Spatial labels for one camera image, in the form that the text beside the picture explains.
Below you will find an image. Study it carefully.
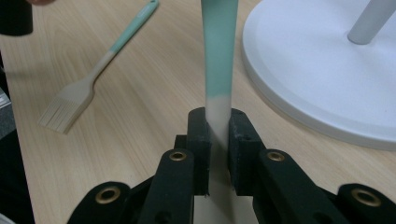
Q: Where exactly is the teal handled white spatula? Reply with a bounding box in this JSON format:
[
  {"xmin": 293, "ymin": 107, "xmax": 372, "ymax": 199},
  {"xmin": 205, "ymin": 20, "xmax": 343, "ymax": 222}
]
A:
[{"xmin": 192, "ymin": 0, "xmax": 260, "ymax": 224}]

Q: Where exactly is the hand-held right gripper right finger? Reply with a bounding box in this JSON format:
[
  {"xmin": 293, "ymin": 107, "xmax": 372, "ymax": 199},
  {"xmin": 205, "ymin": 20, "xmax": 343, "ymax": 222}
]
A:
[{"xmin": 228, "ymin": 107, "xmax": 345, "ymax": 224}]

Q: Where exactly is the teal handled pastry brush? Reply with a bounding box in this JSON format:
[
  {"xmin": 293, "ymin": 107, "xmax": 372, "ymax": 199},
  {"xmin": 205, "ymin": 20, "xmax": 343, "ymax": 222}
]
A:
[{"xmin": 37, "ymin": 0, "xmax": 160, "ymax": 135}]

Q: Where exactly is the white utensil rack stand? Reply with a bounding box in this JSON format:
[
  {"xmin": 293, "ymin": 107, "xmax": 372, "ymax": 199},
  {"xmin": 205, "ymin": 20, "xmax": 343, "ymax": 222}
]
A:
[{"xmin": 241, "ymin": 0, "xmax": 396, "ymax": 152}]

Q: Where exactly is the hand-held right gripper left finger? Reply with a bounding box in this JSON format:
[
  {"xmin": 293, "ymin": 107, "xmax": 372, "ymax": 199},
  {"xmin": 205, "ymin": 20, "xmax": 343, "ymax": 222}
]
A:
[{"xmin": 136, "ymin": 106, "xmax": 213, "ymax": 224}]

